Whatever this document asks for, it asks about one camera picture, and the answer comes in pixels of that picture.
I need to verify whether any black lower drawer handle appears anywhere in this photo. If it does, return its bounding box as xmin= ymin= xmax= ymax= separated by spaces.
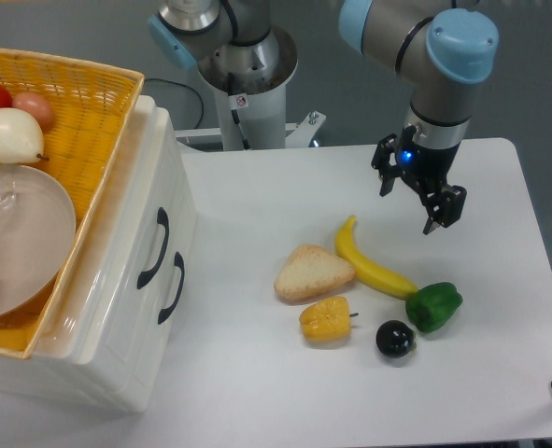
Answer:
xmin=157 ymin=251 xmax=186 ymax=325

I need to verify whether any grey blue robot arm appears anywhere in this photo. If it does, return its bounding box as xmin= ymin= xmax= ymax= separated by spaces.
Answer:
xmin=148 ymin=1 xmax=499 ymax=232

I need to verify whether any black drawer handle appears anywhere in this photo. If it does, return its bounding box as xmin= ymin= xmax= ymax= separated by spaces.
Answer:
xmin=136 ymin=206 xmax=170 ymax=289
xmin=157 ymin=251 xmax=186 ymax=325

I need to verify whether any yellow banana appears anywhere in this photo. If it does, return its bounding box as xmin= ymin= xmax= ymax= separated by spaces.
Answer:
xmin=334 ymin=215 xmax=418 ymax=300

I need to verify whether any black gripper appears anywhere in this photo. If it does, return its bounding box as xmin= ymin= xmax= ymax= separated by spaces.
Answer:
xmin=371 ymin=125 xmax=467 ymax=235

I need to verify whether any bread slice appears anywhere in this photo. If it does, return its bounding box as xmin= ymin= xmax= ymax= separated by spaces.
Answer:
xmin=274 ymin=244 xmax=356 ymax=302

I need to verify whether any yellow bell pepper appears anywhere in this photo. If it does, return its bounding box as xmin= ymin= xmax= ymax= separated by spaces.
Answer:
xmin=299 ymin=296 xmax=353 ymax=343

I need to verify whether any white drawer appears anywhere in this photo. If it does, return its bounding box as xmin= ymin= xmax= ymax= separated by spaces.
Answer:
xmin=35 ymin=96 xmax=196 ymax=371

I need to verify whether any pink peach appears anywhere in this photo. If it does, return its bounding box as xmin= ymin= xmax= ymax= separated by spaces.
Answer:
xmin=12 ymin=91 xmax=55 ymax=132

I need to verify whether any green bell pepper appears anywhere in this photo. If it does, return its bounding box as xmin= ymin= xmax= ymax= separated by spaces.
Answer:
xmin=404 ymin=282 xmax=463 ymax=333

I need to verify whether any black top drawer handle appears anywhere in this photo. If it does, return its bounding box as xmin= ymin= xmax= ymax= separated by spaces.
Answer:
xmin=136 ymin=206 xmax=170 ymax=289

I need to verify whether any dark purple mangosteen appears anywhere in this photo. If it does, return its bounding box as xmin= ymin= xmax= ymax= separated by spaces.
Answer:
xmin=375 ymin=320 xmax=417 ymax=358

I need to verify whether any white metal bracket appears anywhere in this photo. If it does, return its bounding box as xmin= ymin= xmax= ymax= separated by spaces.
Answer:
xmin=285 ymin=110 xmax=327 ymax=148

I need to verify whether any white pear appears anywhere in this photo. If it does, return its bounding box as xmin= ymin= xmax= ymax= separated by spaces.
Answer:
xmin=0 ymin=107 xmax=49 ymax=164

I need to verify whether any white drawer cabinet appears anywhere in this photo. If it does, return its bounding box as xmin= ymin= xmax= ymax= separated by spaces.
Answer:
xmin=0 ymin=96 xmax=197 ymax=412

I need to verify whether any beige plate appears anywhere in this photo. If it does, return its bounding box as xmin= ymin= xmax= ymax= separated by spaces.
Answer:
xmin=0 ymin=165 xmax=76 ymax=316

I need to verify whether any yellow wicker basket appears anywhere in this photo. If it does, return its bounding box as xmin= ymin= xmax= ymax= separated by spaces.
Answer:
xmin=0 ymin=48 xmax=145 ymax=359

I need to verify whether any black cable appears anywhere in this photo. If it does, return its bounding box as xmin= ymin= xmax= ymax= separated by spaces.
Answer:
xmin=143 ymin=77 xmax=205 ymax=130

